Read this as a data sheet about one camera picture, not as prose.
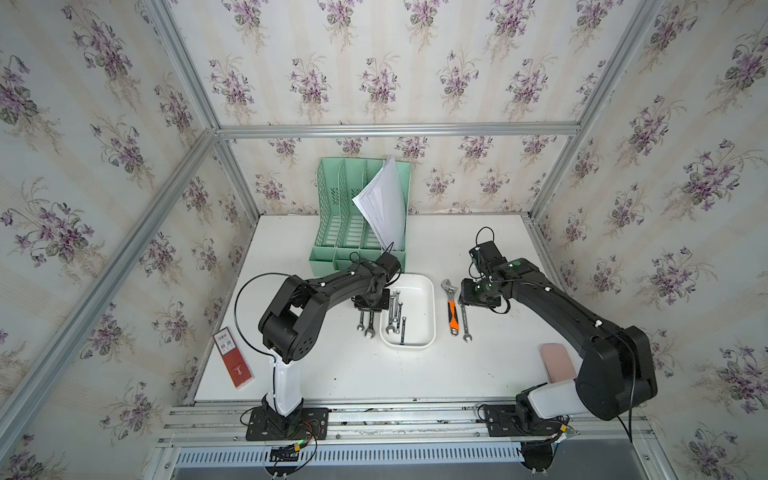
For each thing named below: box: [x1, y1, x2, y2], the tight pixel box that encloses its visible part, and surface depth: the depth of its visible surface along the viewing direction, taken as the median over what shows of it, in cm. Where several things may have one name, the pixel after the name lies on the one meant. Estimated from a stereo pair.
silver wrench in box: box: [385, 290, 403, 334], surface depth 94 cm
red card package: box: [212, 326, 255, 389], surface depth 85 cm
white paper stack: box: [352, 155, 406, 251], surface depth 95 cm
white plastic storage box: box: [379, 273, 436, 350], surface depth 93 cm
